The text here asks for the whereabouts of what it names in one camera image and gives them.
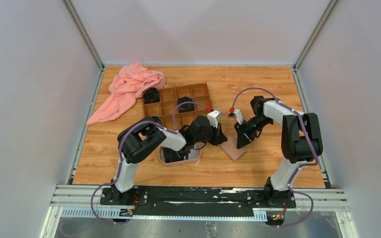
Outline black flower cup centre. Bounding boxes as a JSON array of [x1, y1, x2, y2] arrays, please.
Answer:
[[177, 96, 195, 113]]

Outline brown wooden divider tray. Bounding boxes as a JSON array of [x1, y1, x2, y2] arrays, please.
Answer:
[[143, 83, 214, 130]]

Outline black flower cup rear left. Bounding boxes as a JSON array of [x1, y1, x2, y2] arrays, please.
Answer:
[[142, 87, 160, 104]]

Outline pink oval tray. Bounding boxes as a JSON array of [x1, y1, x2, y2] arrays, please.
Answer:
[[158, 147, 202, 167]]

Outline black flower cup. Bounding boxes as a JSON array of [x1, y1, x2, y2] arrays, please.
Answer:
[[151, 116, 163, 125], [142, 87, 160, 104], [177, 96, 195, 113]]

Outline purple cable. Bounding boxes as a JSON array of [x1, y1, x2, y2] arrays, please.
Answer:
[[230, 87, 319, 229], [90, 101, 212, 226]]

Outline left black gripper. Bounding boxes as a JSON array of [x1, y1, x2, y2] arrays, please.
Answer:
[[193, 121, 227, 147]]

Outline black flower cup front left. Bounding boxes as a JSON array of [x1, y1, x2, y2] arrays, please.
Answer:
[[151, 116, 163, 125]]

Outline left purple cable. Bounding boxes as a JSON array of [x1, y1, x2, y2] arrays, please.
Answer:
[[90, 101, 212, 226]]

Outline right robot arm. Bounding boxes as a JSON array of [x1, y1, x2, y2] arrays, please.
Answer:
[[229, 96, 323, 207]]

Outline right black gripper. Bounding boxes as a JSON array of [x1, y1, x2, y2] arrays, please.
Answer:
[[235, 116, 273, 149]]

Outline pink crumpled cloth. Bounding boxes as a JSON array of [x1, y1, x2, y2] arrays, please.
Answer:
[[86, 62, 166, 126]]

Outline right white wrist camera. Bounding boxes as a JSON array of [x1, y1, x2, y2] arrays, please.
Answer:
[[228, 108, 244, 124]]

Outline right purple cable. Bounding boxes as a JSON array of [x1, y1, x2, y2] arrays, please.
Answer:
[[230, 87, 319, 229]]

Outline pink leather card holder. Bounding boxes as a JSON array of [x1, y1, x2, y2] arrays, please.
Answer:
[[219, 136, 246, 161]]

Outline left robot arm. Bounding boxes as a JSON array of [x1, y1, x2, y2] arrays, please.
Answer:
[[111, 116, 228, 205]]

